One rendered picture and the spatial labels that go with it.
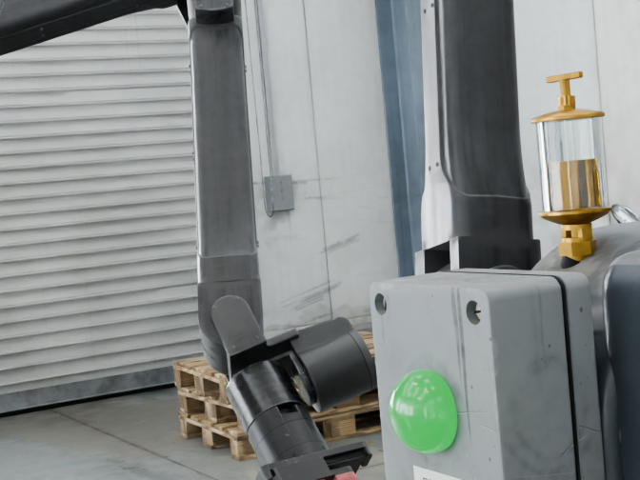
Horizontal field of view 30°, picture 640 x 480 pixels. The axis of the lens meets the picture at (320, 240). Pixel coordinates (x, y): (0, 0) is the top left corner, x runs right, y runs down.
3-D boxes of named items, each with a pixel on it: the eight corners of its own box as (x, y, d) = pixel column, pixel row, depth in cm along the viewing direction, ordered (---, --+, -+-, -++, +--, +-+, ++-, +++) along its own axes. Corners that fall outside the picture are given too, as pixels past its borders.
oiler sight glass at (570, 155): (530, 211, 48) (522, 125, 48) (577, 206, 49) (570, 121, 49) (571, 210, 46) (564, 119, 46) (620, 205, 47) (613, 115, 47)
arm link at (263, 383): (225, 401, 109) (217, 367, 104) (293, 371, 110) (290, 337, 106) (254, 462, 105) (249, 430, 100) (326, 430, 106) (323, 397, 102)
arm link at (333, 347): (210, 345, 113) (204, 304, 105) (319, 299, 115) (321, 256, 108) (261, 455, 107) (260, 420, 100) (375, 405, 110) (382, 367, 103)
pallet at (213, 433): (180, 436, 667) (177, 410, 666) (366, 401, 722) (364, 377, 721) (239, 461, 595) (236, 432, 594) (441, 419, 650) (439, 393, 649)
